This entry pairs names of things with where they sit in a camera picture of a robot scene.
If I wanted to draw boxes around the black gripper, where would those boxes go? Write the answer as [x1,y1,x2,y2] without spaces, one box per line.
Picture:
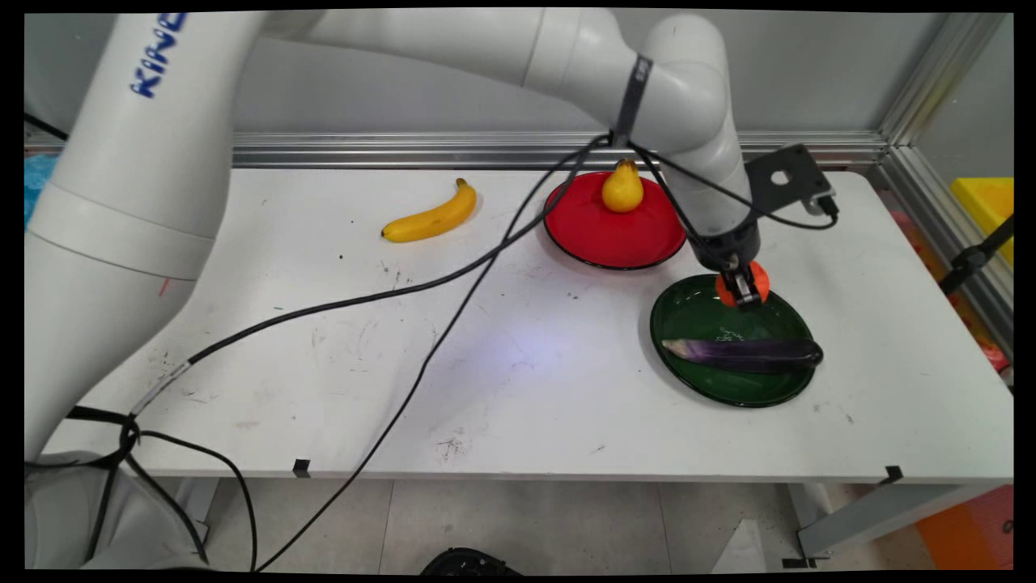
[686,219,764,310]

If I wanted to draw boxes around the orange carrot chunk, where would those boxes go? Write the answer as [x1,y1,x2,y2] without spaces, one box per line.
[715,260,771,309]

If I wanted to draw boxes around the dark green plate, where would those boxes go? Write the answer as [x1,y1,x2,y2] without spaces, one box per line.
[650,274,817,408]

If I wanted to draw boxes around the purple eggplant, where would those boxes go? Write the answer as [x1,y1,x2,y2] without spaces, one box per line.
[661,338,825,375]

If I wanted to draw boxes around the red plate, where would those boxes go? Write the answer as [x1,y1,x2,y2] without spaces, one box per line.
[542,172,689,271]

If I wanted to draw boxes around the yellow pear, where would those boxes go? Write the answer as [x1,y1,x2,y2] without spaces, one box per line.
[601,159,646,214]

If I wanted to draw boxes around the black clamp stand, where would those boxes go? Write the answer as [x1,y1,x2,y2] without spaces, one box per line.
[939,215,1014,296]

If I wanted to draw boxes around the yellow plastic box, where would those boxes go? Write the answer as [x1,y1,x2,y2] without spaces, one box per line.
[949,177,1014,270]

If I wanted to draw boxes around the grey table leg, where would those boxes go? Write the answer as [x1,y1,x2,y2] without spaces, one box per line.
[796,483,976,561]

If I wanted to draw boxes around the yellow banana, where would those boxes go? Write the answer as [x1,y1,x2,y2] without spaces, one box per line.
[381,178,478,244]

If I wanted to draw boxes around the orange panel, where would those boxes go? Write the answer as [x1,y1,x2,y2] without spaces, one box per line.
[915,486,1014,571]

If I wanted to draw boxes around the black round base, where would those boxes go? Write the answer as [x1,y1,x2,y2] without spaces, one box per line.
[419,547,524,577]

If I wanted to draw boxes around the blue foam mat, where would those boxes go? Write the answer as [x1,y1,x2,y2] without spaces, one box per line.
[24,154,67,229]

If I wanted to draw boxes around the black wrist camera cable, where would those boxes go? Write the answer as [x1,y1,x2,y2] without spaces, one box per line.
[627,142,840,273]

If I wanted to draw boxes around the aluminium side frame rail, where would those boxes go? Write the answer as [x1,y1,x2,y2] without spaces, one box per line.
[870,146,1014,361]

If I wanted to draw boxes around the black strap on arm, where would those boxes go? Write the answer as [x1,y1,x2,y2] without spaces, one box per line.
[612,53,655,149]

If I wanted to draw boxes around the aluminium frame post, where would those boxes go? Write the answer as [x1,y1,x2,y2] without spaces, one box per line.
[878,12,1010,148]

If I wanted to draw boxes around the long black cable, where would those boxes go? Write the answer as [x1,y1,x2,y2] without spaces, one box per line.
[254,136,616,572]

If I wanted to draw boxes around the horizontal aluminium frame rail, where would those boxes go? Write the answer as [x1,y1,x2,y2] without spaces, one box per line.
[24,131,891,172]

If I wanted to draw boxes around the black looped base cable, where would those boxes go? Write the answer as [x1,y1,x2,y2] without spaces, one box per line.
[24,405,260,572]

